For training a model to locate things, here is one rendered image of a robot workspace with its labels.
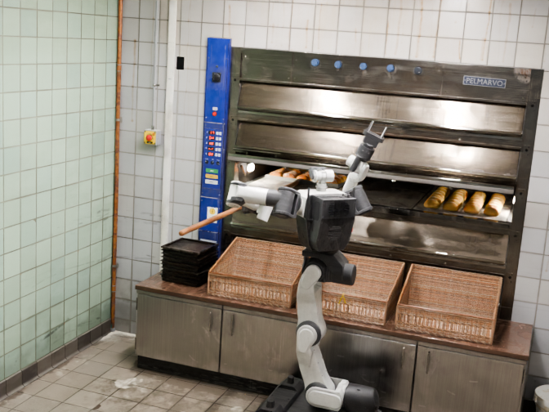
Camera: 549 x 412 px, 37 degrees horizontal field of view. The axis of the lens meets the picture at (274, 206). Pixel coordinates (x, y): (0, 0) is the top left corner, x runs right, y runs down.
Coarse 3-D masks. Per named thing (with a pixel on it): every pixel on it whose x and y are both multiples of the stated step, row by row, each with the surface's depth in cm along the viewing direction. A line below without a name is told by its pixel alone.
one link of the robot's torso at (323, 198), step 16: (304, 192) 425; (320, 192) 426; (336, 192) 429; (352, 192) 426; (304, 208) 420; (320, 208) 411; (336, 208) 426; (352, 208) 417; (304, 224) 423; (320, 224) 412; (336, 224) 416; (352, 224) 420; (304, 240) 428; (320, 240) 417; (336, 240) 421
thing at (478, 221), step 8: (376, 208) 511; (384, 208) 509; (392, 208) 508; (400, 208) 508; (408, 208) 509; (408, 216) 505; (416, 216) 503; (424, 216) 502; (432, 216) 500; (440, 216) 498; (448, 216) 497; (456, 216) 497; (464, 216) 498; (472, 224) 493; (480, 224) 491; (488, 224) 490; (496, 224) 488; (504, 224) 486
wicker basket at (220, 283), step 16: (240, 240) 542; (256, 240) 539; (224, 256) 523; (240, 256) 541; (256, 256) 538; (272, 256) 534; (288, 256) 531; (208, 272) 502; (224, 272) 528; (240, 272) 541; (256, 272) 537; (272, 272) 534; (288, 272) 531; (208, 288) 504; (224, 288) 501; (240, 288) 521; (256, 288) 494; (272, 288) 491; (288, 288) 488; (272, 304) 493; (288, 304) 490
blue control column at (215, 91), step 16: (208, 48) 527; (224, 48) 523; (208, 64) 529; (224, 64) 525; (208, 80) 531; (224, 80) 527; (208, 96) 533; (224, 96) 529; (208, 112) 535; (224, 112) 531; (224, 144) 535; (224, 160) 538; (224, 176) 542; (208, 192) 545; (208, 224) 549
